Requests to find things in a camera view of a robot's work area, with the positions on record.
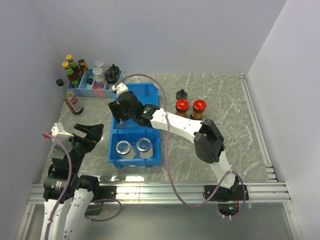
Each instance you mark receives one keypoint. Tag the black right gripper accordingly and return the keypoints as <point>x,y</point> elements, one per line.
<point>115,108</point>

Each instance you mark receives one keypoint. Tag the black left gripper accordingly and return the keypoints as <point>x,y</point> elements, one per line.
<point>94,134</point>

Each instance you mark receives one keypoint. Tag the black knob-lid glass jar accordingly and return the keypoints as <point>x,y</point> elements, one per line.
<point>122,124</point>

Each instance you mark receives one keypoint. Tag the small silver-lid glass jar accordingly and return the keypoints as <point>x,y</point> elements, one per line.
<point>125,150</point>

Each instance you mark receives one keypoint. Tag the large silver-lid glass jar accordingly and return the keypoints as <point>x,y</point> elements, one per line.
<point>145,148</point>

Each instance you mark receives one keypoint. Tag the red-lid sauce jar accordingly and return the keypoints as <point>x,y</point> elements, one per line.
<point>198,109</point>
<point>181,106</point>

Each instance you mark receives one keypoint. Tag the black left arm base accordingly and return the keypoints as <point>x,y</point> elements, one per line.
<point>105,192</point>

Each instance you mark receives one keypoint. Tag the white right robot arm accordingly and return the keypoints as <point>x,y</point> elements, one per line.
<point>204,134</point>

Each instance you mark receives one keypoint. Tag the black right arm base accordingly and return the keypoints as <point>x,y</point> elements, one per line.
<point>229,201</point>

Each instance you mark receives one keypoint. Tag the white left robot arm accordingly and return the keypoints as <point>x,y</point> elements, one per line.
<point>67,195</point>

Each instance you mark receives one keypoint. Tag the black knob jar front tray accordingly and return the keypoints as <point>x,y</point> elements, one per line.
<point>111,79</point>

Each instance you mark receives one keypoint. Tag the black knob jar tray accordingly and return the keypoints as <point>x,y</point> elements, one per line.
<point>114,69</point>
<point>111,79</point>

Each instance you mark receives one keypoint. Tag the pastel compartment organizer tray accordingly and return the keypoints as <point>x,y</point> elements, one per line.
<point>90,90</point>

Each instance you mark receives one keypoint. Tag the silver-lid jar front tray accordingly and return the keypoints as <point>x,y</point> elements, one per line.
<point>99,77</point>

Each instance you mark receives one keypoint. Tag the silver-lid jar tray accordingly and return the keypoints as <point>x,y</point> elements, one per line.
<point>101,64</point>
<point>99,77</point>

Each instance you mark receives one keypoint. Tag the small black item in tray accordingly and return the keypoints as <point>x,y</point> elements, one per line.
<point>89,81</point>

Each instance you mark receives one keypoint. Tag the black knob jar back tray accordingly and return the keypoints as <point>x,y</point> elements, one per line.
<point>114,69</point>

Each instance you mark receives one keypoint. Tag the blue three-compartment plastic bin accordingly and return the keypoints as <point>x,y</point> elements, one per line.
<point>147,93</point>

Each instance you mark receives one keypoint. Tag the silver-lid jar back tray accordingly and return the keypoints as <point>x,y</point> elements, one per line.
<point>101,64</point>

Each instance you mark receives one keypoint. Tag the clear bottle red label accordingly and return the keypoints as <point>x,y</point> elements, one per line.
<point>69,97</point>

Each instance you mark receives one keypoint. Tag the green-neck sauce bottle front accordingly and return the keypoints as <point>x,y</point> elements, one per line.
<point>72,76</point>

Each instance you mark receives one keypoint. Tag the green-neck sauce bottle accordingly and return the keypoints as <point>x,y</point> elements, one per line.
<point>72,76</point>
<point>74,66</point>

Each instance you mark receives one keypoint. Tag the green-neck sauce bottle back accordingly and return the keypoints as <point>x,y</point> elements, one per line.
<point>74,66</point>

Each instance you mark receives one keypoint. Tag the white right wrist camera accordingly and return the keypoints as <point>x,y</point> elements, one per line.
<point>119,89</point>

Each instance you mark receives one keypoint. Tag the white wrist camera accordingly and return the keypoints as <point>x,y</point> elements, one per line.
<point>119,89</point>
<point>58,131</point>

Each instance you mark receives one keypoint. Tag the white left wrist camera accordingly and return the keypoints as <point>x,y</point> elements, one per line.
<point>58,131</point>

